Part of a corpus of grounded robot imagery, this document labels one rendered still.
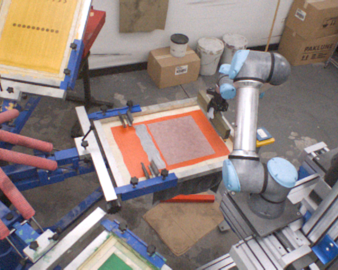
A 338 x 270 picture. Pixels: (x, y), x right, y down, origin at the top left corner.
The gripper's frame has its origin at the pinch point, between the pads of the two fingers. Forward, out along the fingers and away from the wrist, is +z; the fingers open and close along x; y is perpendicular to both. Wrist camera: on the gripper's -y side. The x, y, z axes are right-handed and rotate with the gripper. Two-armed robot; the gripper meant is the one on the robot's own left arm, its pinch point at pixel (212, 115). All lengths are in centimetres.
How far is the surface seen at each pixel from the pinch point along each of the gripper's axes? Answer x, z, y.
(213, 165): -11.1, 10.5, 27.1
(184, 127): -12.2, 13.8, -8.1
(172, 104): -13.1, 10.2, -26.7
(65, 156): -85, 5, 2
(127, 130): -47, 14, -16
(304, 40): 232, 71, -160
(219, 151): -0.2, 13.9, 15.9
